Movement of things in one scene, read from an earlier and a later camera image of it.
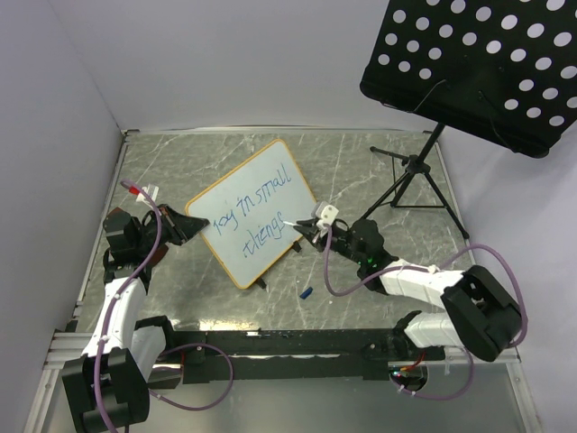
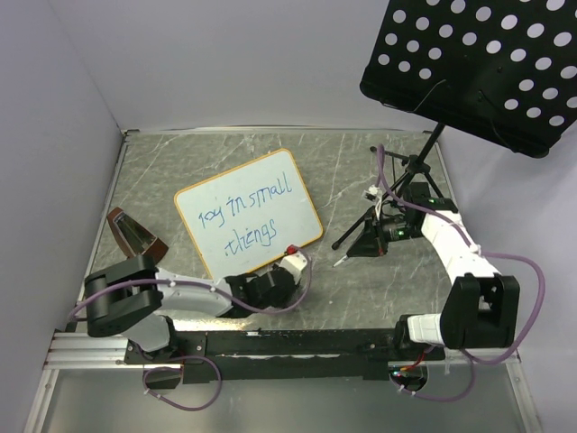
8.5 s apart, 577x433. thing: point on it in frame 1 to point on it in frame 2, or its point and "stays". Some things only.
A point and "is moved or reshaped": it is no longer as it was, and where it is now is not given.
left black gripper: [181, 227] to [285, 301]
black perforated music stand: [503, 71] stays
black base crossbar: [221, 356] stays
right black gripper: [312, 233] to [368, 244]
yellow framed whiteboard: [248, 207] is moved or reshaped
